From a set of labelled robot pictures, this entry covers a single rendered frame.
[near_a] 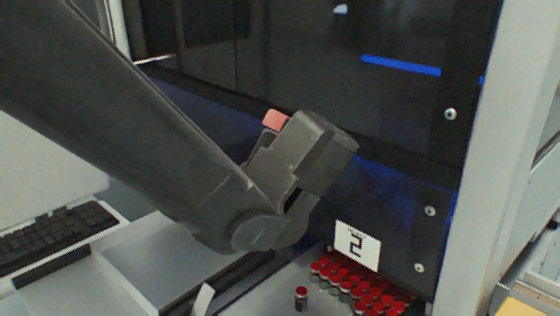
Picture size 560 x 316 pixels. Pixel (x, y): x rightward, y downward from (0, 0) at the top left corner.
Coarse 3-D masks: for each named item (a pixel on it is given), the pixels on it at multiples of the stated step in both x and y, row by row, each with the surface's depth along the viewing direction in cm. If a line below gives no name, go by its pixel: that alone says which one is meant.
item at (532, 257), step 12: (72, 204) 185; (552, 228) 98; (540, 240) 94; (552, 240) 98; (528, 252) 90; (540, 252) 90; (552, 252) 110; (516, 264) 87; (528, 264) 87; (540, 264) 98; (552, 264) 121; (504, 276) 84; (516, 276) 84; (552, 276) 135
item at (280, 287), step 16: (304, 256) 84; (320, 256) 88; (288, 272) 82; (304, 272) 84; (256, 288) 76; (272, 288) 79; (288, 288) 80; (240, 304) 74; (256, 304) 77; (272, 304) 77; (288, 304) 77; (320, 304) 77; (336, 304) 77
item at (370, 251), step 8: (336, 224) 72; (344, 224) 70; (336, 232) 72; (344, 232) 71; (352, 232) 70; (360, 232) 68; (336, 240) 73; (344, 240) 72; (352, 240) 70; (368, 240) 68; (376, 240) 66; (336, 248) 74; (344, 248) 72; (368, 248) 68; (376, 248) 67; (352, 256) 71; (368, 256) 69; (376, 256) 68; (368, 264) 69; (376, 264) 68
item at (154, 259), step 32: (128, 224) 93; (160, 224) 98; (96, 256) 87; (128, 256) 88; (160, 256) 88; (192, 256) 88; (224, 256) 88; (128, 288) 79; (160, 288) 80; (192, 288) 76
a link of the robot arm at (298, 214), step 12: (300, 192) 37; (288, 204) 38; (300, 204) 38; (312, 204) 38; (288, 216) 38; (300, 216) 38; (288, 228) 39; (300, 228) 39; (276, 240) 39; (288, 240) 39
